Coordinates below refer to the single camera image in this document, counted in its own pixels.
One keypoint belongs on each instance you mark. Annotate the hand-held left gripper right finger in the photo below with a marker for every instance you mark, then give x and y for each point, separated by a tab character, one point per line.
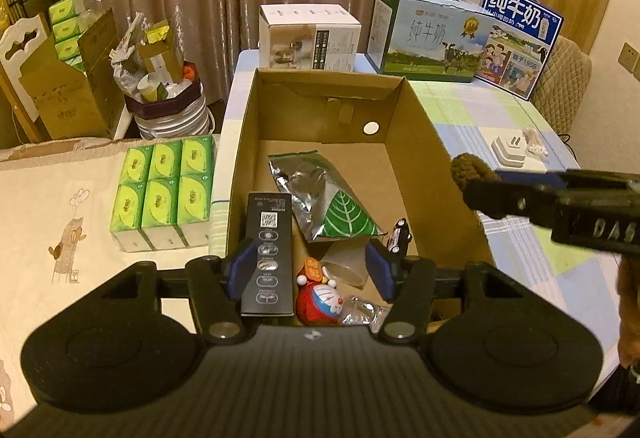
377	268

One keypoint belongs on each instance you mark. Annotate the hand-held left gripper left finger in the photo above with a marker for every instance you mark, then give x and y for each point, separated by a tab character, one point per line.
240	268

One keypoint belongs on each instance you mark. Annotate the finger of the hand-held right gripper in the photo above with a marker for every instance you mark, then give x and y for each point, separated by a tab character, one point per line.
530	179
510	203

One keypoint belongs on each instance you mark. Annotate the black product box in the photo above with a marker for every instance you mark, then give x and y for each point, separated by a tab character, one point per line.
267	258

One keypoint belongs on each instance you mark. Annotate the clear plastic cup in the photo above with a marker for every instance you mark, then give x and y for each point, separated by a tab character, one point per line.
345	270

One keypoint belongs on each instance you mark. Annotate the small black toy car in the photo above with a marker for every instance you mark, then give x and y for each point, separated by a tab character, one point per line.
400	235

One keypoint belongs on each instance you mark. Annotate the red plush toy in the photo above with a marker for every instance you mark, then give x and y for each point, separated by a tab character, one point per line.
317	303

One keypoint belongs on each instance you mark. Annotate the silver foil bag green leaf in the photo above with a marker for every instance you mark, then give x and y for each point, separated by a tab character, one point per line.
325	198

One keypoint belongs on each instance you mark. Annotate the brown cardboard box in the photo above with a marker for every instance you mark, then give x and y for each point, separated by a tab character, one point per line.
310	118

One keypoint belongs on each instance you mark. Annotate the person's right hand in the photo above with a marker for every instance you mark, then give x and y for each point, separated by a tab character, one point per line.
631	313

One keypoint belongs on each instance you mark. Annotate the white charger plug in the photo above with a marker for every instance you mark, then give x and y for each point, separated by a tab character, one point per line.
507	151

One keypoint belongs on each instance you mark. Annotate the clear packet of small parts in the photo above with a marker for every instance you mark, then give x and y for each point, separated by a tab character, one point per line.
535	143

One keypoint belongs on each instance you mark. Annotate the quilted beige chair cover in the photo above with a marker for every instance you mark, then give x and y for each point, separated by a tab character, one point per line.
562	83

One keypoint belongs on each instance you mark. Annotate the green tissue multipack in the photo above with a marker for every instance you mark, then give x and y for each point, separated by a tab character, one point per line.
160	188

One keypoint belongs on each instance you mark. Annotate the dark blue milk carton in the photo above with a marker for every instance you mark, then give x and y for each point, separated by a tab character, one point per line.
525	53

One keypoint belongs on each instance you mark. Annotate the round ribbed trash bin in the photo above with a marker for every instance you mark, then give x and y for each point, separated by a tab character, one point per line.
170	116

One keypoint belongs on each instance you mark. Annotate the light blue milk carton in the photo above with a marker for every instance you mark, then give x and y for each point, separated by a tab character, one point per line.
425	38

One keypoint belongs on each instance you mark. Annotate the embroidered beige cloth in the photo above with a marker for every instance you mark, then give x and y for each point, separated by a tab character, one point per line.
60	228

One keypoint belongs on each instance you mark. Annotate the paper cup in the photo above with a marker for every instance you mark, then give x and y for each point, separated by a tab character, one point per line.
149	87

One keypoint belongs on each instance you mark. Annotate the small yellow brown carton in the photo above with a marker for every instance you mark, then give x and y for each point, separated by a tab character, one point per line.
162	51

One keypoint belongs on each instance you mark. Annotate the white printed box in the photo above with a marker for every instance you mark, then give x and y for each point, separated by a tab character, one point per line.
310	36

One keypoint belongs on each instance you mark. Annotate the crumpled silver wrapper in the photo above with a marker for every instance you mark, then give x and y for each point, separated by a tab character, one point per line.
125	53

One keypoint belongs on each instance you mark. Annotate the brown carton with white flap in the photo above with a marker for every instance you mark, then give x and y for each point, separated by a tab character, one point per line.
60	93

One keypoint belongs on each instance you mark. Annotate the stack of green tissue packs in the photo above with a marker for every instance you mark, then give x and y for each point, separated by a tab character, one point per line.
67	26

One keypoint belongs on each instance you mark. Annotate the beige wall socket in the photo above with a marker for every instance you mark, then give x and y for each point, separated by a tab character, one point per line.
631	61

